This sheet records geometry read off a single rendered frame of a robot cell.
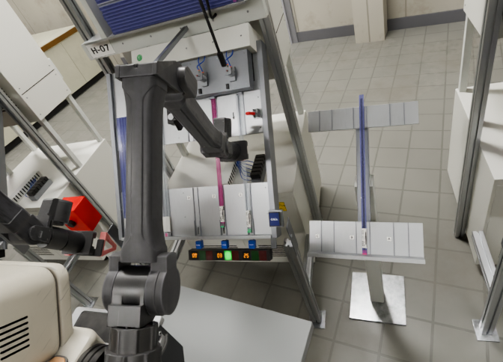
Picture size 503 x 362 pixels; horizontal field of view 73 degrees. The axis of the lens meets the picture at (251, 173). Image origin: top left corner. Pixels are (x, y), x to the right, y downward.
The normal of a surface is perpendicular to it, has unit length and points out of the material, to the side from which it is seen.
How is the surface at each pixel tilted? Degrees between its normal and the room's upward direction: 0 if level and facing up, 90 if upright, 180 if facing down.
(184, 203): 47
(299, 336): 0
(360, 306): 0
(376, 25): 90
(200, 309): 0
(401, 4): 90
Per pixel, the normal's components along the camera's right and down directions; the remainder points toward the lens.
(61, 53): 0.88, 0.06
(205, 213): -0.34, 0.02
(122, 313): -0.18, -0.17
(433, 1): -0.38, 0.69
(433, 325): -0.29, -0.72
